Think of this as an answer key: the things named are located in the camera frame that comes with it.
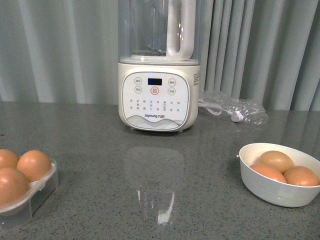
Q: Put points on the brown egg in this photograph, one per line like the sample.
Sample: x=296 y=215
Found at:
x=277 y=160
x=8 y=159
x=13 y=185
x=34 y=164
x=269 y=172
x=301 y=176

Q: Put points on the brown egg in bowl back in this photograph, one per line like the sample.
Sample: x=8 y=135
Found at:
x=277 y=160

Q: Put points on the clear plastic egg box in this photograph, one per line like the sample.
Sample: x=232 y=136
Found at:
x=21 y=212

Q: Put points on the white Joyoung blender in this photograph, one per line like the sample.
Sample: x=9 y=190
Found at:
x=159 y=63

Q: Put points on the clear plastic bag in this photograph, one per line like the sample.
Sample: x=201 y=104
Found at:
x=222 y=106

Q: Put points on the grey curtain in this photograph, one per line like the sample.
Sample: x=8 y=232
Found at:
x=66 y=51

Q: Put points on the white bowl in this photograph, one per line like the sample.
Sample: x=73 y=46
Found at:
x=272 y=191

